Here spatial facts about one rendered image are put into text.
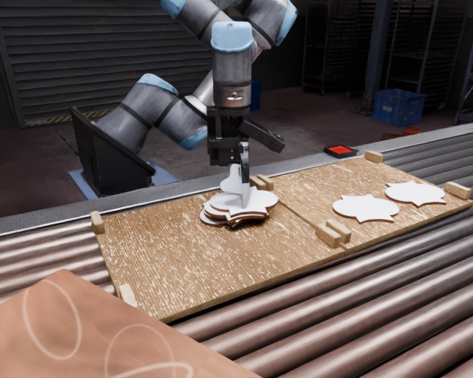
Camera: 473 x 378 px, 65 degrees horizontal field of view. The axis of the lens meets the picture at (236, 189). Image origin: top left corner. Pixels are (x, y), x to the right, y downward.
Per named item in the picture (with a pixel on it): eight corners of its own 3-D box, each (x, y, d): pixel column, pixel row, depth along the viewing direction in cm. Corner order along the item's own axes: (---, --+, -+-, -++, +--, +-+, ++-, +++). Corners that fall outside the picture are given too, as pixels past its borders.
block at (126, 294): (119, 299, 59) (117, 285, 58) (131, 295, 60) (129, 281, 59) (128, 324, 55) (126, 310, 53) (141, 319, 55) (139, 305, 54)
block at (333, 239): (313, 235, 76) (314, 223, 75) (320, 232, 77) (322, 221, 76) (333, 250, 71) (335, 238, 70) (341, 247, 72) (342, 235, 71)
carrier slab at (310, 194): (253, 187, 100) (253, 181, 99) (363, 160, 118) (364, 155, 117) (347, 255, 73) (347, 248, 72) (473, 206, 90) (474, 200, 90)
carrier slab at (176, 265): (91, 226, 82) (90, 220, 81) (251, 187, 100) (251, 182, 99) (131, 337, 54) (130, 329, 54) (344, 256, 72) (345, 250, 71)
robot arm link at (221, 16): (226, 10, 82) (218, 10, 72) (265, 43, 84) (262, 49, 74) (205, 39, 85) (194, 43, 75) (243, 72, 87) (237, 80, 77)
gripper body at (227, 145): (207, 156, 83) (206, 102, 78) (245, 154, 84) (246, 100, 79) (210, 169, 76) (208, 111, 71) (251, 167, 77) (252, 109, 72)
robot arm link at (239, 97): (247, 79, 77) (254, 87, 70) (247, 102, 79) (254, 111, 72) (211, 80, 76) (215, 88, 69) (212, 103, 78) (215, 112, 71)
